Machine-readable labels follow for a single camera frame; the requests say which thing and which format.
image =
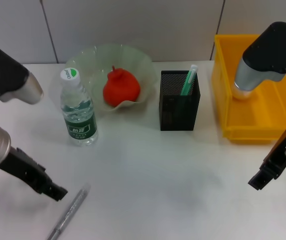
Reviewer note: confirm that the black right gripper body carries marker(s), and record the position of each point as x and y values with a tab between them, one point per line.
282	155

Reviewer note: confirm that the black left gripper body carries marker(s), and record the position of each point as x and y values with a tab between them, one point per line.
25	170

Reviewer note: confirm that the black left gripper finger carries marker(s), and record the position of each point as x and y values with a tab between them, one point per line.
56	191

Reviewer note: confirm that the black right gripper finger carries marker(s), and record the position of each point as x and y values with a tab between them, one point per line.
260	180

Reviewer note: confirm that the grey pen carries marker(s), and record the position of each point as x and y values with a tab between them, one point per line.
70	212

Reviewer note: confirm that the water bottle with green label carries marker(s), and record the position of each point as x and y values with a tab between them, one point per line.
79	117

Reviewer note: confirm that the green utility knife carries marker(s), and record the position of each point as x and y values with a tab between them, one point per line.
189	80

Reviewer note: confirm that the red-orange toy orange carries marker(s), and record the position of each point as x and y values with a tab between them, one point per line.
121	88

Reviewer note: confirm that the black mesh pen holder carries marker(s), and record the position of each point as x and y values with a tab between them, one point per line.
175	115

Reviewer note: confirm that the translucent green fruit plate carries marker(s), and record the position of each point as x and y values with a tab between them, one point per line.
90	62

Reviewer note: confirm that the yellow plastic bin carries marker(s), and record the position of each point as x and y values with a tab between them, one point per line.
257	120

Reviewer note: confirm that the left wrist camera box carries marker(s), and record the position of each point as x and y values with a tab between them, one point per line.
8	75

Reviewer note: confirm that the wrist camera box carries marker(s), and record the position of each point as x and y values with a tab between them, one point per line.
8	75
265	57

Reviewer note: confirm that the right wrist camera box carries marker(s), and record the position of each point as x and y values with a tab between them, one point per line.
265	57

